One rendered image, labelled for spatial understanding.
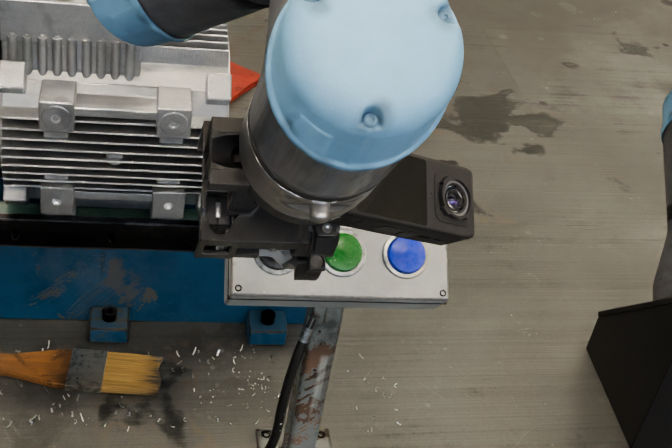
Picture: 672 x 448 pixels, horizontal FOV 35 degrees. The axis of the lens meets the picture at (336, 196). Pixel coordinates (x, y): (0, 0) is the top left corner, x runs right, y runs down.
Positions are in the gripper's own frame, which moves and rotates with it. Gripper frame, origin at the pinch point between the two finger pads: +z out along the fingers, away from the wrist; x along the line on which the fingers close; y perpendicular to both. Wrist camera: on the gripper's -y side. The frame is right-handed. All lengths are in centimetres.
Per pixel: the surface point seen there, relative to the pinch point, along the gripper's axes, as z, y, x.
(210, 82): 17.4, 4.4, -17.4
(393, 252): 5.2, -8.8, 0.0
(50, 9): 14.4, 18.3, -22.0
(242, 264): 5.9, 2.6, 1.1
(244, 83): 69, -4, -37
